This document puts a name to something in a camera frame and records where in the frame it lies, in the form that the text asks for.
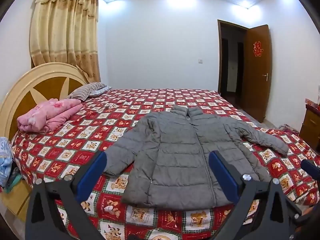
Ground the dark wooden door frame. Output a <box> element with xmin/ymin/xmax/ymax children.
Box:
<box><xmin>217</xmin><ymin>19</ymin><xmax>249</xmax><ymax>105</ymax></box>

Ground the wooden dresser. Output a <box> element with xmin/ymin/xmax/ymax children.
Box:
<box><xmin>299</xmin><ymin>104</ymin><xmax>320</xmax><ymax>153</ymax></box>

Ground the grey puffer jacket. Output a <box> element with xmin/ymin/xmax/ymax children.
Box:
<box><xmin>103</xmin><ymin>105</ymin><xmax>290</xmax><ymax>212</ymax></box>

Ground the red patterned bedspread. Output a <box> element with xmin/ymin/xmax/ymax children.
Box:
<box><xmin>10</xmin><ymin>88</ymin><xmax>320</xmax><ymax>240</ymax></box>

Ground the cream and wood headboard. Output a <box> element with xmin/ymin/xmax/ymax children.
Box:
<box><xmin>0</xmin><ymin>62</ymin><xmax>89</xmax><ymax>140</ymax></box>

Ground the blue clothes pile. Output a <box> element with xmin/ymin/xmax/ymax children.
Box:
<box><xmin>0</xmin><ymin>137</ymin><xmax>13</xmax><ymax>188</ymax></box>

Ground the teal cloth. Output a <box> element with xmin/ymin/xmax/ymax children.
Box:
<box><xmin>5</xmin><ymin>167</ymin><xmax>23</xmax><ymax>193</ymax></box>

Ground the brown wooden door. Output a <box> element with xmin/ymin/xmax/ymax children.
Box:
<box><xmin>241</xmin><ymin>24</ymin><xmax>272</xmax><ymax>123</ymax></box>

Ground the red paper door decoration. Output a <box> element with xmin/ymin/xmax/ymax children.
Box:
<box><xmin>252</xmin><ymin>41</ymin><xmax>263</xmax><ymax>57</ymax></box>

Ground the pink folded blanket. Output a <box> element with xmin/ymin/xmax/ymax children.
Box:
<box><xmin>17</xmin><ymin>98</ymin><xmax>83</xmax><ymax>133</ymax></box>

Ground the light blue pillow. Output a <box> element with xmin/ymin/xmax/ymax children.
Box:
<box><xmin>89</xmin><ymin>86</ymin><xmax>112</xmax><ymax>97</ymax></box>

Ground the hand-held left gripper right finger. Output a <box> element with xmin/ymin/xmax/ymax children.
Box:
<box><xmin>208</xmin><ymin>151</ymin><xmax>304</xmax><ymax>240</ymax></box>

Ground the striped pillow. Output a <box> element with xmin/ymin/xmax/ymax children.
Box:
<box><xmin>66</xmin><ymin>82</ymin><xmax>107</xmax><ymax>100</ymax></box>

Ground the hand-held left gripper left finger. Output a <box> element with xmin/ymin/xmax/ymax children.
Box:
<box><xmin>24</xmin><ymin>151</ymin><xmax>108</xmax><ymax>240</ymax></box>

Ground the beige curtain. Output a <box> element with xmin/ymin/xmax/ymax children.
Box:
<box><xmin>29</xmin><ymin>0</ymin><xmax>101</xmax><ymax>83</ymax></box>

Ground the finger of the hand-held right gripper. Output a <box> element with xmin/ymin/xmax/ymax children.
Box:
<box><xmin>301</xmin><ymin>159</ymin><xmax>320</xmax><ymax>180</ymax></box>

